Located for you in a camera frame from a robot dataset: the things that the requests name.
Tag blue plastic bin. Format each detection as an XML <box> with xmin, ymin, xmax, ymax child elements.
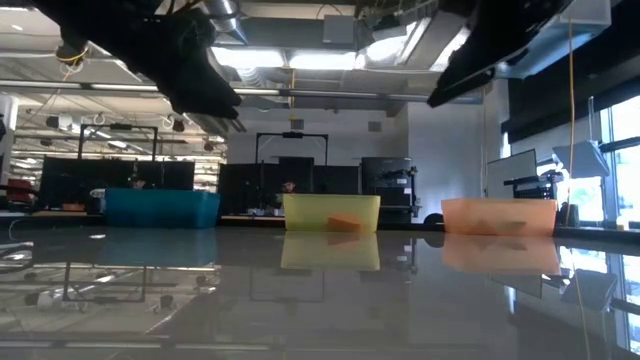
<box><xmin>103</xmin><ymin>187</ymin><xmax>222</xmax><ymax>230</ymax></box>

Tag bright ceiling light panel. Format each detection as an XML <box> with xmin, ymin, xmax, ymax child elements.
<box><xmin>211</xmin><ymin>46</ymin><xmax>359</xmax><ymax>71</ymax></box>

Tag bright window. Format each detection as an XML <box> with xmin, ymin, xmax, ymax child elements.
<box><xmin>599</xmin><ymin>94</ymin><xmax>640</xmax><ymax>226</ymax></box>

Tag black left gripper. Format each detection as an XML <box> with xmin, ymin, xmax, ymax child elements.
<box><xmin>119</xmin><ymin>7</ymin><xmax>244</xmax><ymax>120</ymax></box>

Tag black metal station frame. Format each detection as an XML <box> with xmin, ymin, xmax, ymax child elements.
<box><xmin>77</xmin><ymin>122</ymin><xmax>160</xmax><ymax>161</ymax></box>
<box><xmin>254</xmin><ymin>131</ymin><xmax>330</xmax><ymax>166</ymax></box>

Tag grey horizontal pipe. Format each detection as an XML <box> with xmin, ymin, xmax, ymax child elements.
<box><xmin>0</xmin><ymin>78</ymin><xmax>482</xmax><ymax>105</ymax></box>

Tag black desk equipment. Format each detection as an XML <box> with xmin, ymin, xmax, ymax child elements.
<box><xmin>503</xmin><ymin>168</ymin><xmax>566</xmax><ymax>201</ymax></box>

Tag silver rectangular air duct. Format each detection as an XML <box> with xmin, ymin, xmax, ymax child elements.
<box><xmin>359</xmin><ymin>9</ymin><xmax>471</xmax><ymax>72</ymax></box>

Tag grey ceiling box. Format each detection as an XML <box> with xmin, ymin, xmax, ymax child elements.
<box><xmin>321</xmin><ymin>13</ymin><xmax>374</xmax><ymax>50</ymax></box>

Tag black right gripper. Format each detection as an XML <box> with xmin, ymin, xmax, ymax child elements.
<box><xmin>427</xmin><ymin>0</ymin><xmax>531</xmax><ymax>109</ymax></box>

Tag red box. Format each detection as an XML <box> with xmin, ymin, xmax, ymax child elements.
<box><xmin>5</xmin><ymin>177</ymin><xmax>35</xmax><ymax>202</ymax></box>

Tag grey tilted screen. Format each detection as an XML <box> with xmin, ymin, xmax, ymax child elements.
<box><xmin>552</xmin><ymin>139</ymin><xmax>612</xmax><ymax>180</ymax></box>

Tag black partition row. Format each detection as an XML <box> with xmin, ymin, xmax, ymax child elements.
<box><xmin>218</xmin><ymin>155</ymin><xmax>361</xmax><ymax>217</ymax></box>
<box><xmin>39</xmin><ymin>156</ymin><xmax>196</xmax><ymax>205</ymax></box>

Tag black yellow cable reel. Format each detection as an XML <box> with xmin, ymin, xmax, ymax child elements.
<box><xmin>55</xmin><ymin>44</ymin><xmax>90</xmax><ymax>67</ymax></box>

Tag salmon medium wooden block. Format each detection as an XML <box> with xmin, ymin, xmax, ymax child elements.
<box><xmin>327</xmin><ymin>215</ymin><xmax>363</xmax><ymax>234</ymax></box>

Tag black equipment cabinet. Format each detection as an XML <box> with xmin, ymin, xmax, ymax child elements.
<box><xmin>360</xmin><ymin>156</ymin><xmax>419</xmax><ymax>224</ymax></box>

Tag yellow plastic bin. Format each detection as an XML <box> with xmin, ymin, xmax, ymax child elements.
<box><xmin>282</xmin><ymin>193</ymin><xmax>382</xmax><ymax>235</ymax></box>

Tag orange plastic bin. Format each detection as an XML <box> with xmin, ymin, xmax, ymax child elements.
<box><xmin>440</xmin><ymin>197</ymin><xmax>559</xmax><ymax>238</ymax></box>

